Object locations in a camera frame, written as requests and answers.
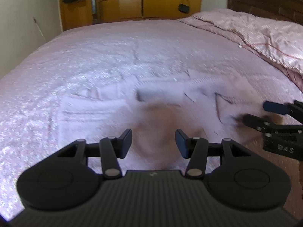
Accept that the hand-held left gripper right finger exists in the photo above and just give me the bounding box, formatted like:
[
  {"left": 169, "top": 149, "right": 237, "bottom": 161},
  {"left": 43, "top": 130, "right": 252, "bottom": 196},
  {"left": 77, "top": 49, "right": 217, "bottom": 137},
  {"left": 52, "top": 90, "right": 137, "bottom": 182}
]
[{"left": 175, "top": 129, "right": 252, "bottom": 178}]

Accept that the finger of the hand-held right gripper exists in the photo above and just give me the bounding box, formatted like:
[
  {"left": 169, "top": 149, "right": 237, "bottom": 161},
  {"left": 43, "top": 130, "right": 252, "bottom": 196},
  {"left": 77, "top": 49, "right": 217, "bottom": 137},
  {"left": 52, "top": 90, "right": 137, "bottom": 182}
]
[
  {"left": 263, "top": 100, "right": 303, "bottom": 117},
  {"left": 243, "top": 114, "right": 286, "bottom": 133}
]

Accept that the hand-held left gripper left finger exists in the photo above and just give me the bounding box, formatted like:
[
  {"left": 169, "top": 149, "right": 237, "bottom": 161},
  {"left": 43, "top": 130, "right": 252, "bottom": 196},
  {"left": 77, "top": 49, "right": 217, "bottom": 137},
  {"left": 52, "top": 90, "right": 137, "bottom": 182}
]
[{"left": 56, "top": 129, "right": 133, "bottom": 179}]

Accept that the pink quilt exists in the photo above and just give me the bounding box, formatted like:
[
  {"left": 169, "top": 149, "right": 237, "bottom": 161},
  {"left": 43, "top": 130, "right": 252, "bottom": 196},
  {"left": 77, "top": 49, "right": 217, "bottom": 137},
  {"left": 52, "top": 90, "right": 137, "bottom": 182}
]
[{"left": 179, "top": 8, "right": 303, "bottom": 81}]

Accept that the dark wooden headboard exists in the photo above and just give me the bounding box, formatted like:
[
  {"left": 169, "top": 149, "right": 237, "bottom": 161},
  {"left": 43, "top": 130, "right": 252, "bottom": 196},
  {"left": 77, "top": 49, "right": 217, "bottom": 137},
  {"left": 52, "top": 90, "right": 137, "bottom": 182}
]
[{"left": 226, "top": 0, "right": 303, "bottom": 27}]

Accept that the thin metal stick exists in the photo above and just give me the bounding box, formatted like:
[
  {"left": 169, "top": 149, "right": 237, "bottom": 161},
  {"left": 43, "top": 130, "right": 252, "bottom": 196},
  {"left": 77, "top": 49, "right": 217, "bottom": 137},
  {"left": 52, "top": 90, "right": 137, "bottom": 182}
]
[{"left": 33, "top": 17, "right": 45, "bottom": 41}]

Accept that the wooden wardrobe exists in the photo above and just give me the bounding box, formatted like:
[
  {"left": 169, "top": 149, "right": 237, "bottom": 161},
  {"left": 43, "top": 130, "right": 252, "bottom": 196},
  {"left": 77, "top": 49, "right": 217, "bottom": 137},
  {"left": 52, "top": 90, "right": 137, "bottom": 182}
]
[{"left": 58, "top": 0, "right": 204, "bottom": 32}]

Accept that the red cable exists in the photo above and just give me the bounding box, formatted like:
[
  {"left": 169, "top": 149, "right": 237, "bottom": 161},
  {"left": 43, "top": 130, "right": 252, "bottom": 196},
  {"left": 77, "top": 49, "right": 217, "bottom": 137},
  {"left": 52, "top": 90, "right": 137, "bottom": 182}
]
[{"left": 239, "top": 41, "right": 303, "bottom": 60}]

